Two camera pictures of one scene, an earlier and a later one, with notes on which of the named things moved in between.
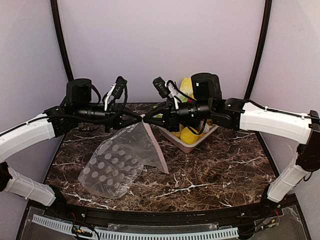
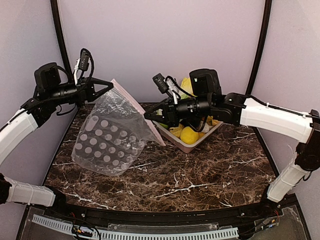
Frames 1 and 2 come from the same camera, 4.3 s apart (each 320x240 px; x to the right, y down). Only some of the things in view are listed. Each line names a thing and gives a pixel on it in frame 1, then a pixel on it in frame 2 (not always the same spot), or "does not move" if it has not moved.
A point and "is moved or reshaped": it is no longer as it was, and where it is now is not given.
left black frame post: x=58 y=28 does not move
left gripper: x=112 y=114 to x=84 y=89
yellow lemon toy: x=188 y=136 does not move
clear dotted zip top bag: x=118 y=162 is moved or reshaped
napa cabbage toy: x=187 y=89 does not move
